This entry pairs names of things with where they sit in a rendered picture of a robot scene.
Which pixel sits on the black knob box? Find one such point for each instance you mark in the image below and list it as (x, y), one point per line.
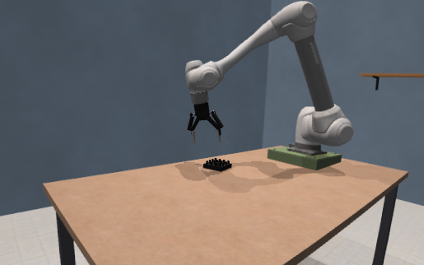
(217, 165)

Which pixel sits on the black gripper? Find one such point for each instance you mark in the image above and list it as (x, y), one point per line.
(202, 113)

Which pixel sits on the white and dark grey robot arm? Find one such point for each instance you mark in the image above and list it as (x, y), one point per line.
(325, 122)

